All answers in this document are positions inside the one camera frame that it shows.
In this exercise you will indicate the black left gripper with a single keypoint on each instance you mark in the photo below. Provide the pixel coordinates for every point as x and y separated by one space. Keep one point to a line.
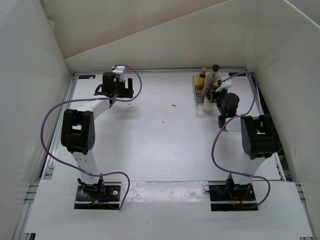
127 93

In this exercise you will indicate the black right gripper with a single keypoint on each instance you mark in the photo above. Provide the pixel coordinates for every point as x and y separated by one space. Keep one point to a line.
212 94

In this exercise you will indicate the white powder jar black lid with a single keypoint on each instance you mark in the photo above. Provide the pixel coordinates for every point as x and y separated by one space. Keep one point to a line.
208 106

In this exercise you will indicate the tall soy sauce bottle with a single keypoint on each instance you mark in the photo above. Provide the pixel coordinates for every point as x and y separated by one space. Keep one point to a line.
210 79

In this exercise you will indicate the yellow bottle with wooden cap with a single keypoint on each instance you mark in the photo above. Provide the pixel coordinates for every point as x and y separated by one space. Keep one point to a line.
202 76

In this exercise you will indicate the small yellow-label bottle wooden cap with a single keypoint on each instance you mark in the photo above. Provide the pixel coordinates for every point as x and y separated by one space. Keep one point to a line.
199 88

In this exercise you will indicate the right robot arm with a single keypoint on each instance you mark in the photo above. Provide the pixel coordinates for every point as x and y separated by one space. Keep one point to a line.
260 140

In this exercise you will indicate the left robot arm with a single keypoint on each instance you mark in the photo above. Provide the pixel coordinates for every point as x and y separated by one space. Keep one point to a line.
78 128

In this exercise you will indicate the amber acrylic tiered organizer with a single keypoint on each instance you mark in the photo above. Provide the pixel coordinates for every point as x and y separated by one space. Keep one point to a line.
199 100

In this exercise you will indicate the blue label sticker right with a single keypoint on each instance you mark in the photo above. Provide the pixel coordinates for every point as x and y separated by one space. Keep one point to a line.
237 74

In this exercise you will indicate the blue label sticker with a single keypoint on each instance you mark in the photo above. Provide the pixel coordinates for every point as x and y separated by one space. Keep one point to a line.
86 77
237 74

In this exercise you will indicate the blue label sticker left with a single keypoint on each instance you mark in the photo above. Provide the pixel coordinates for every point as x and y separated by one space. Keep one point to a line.
86 77

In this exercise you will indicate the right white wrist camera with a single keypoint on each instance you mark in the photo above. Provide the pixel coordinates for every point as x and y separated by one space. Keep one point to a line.
224 84

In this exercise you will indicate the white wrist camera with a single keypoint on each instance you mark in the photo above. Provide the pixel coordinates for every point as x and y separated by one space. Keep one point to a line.
120 71
224 84

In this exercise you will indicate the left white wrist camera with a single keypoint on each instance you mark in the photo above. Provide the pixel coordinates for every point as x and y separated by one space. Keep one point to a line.
120 71

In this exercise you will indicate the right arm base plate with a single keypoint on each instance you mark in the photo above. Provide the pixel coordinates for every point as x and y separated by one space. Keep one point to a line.
228 197

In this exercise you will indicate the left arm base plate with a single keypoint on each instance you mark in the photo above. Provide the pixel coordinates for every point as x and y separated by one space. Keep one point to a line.
108 198

